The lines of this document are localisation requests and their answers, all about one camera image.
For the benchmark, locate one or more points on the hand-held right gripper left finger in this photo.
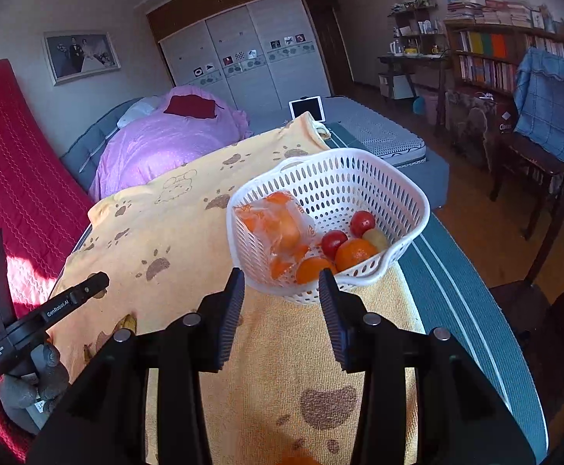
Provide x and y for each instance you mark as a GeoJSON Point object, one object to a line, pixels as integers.
{"type": "Point", "coordinates": [228, 319]}

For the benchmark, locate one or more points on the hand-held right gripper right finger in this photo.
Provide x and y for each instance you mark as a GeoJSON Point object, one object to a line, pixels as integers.
{"type": "Point", "coordinates": [334, 319]}

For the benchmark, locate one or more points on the orange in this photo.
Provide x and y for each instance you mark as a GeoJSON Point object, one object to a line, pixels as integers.
{"type": "Point", "coordinates": [313, 270]}
{"type": "Point", "coordinates": [355, 254]}
{"type": "Point", "coordinates": [297, 460]}

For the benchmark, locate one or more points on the red tomato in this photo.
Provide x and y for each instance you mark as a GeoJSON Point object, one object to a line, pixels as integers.
{"type": "Point", "coordinates": [334, 243]}
{"type": "Point", "coordinates": [362, 223]}

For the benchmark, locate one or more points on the clear bag of oranges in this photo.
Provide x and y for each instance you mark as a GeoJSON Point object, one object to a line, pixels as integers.
{"type": "Point", "coordinates": [282, 227]}

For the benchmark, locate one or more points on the white plastic basket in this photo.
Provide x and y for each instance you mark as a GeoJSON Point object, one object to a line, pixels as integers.
{"type": "Point", "coordinates": [340, 174]}

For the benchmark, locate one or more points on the person's left hand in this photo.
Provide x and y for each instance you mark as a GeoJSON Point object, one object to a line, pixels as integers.
{"type": "Point", "coordinates": [30, 387]}

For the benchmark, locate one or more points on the small yellow-green fruit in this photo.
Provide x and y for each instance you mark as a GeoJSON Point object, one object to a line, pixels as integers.
{"type": "Point", "coordinates": [378, 240]}

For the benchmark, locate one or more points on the yellow paw print towel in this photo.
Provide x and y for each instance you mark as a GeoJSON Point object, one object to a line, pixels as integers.
{"type": "Point", "coordinates": [190, 232]}

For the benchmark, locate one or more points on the teal striped sheet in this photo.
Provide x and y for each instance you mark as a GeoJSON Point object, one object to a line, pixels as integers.
{"type": "Point", "coordinates": [456, 300]}

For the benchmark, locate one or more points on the red quilted blanket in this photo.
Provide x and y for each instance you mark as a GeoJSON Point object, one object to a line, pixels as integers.
{"type": "Point", "coordinates": [15, 155]}

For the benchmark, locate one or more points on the blue padded headboard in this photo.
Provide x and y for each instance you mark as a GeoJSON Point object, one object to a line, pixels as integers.
{"type": "Point", "coordinates": [83, 155]}

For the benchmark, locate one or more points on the pink dotted duvet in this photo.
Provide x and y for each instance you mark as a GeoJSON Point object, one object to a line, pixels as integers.
{"type": "Point", "coordinates": [156, 150]}

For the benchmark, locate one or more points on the grey mattress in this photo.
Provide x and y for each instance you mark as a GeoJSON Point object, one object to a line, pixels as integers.
{"type": "Point", "coordinates": [379, 131]}

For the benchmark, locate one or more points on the wooden chair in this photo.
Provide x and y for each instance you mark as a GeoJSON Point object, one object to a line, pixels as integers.
{"type": "Point", "coordinates": [543, 319]}
{"type": "Point", "coordinates": [529, 152]}

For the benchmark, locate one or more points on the white tablet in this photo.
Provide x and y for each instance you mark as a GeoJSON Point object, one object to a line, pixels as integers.
{"type": "Point", "coordinates": [307, 109]}

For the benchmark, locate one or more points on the dark red cloth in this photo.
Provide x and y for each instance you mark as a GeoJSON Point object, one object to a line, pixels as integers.
{"type": "Point", "coordinates": [190, 106]}

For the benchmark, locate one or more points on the white pillow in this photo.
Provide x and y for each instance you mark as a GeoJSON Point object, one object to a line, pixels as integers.
{"type": "Point", "coordinates": [136, 111]}

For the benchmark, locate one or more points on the teal bin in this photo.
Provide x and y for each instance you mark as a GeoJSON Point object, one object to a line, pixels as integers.
{"type": "Point", "coordinates": [419, 105]}

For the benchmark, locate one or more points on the brown furry throw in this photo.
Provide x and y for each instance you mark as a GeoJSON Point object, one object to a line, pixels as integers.
{"type": "Point", "coordinates": [473, 126]}

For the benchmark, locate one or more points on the white storage box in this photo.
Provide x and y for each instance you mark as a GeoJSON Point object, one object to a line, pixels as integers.
{"type": "Point", "coordinates": [396, 86]}

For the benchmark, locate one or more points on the dark wooden desk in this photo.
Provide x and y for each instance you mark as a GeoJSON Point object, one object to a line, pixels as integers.
{"type": "Point", "coordinates": [408, 59]}

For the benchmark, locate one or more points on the brown wooden door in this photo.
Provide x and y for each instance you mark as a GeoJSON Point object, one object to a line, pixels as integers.
{"type": "Point", "coordinates": [330, 43]}

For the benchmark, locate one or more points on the white sliding door wardrobe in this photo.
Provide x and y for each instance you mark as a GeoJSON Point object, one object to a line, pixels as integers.
{"type": "Point", "coordinates": [243, 43]}

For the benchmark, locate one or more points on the white electric kettle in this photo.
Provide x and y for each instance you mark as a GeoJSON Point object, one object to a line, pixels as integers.
{"type": "Point", "coordinates": [397, 47]}

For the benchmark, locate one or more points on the wooden bookshelf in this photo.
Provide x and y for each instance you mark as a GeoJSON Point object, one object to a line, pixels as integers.
{"type": "Point", "coordinates": [485, 58]}

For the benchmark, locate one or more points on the blue checked blanket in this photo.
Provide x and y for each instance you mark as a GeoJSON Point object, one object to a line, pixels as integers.
{"type": "Point", "coordinates": [543, 101]}

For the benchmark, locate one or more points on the wooden desk shelf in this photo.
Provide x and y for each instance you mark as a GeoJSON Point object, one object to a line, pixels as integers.
{"type": "Point", "coordinates": [420, 24]}

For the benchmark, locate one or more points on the stack of books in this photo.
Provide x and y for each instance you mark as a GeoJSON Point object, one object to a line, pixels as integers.
{"type": "Point", "coordinates": [495, 12]}

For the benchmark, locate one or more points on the framed wall photo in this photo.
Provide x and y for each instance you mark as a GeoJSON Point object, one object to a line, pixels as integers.
{"type": "Point", "coordinates": [81, 58]}

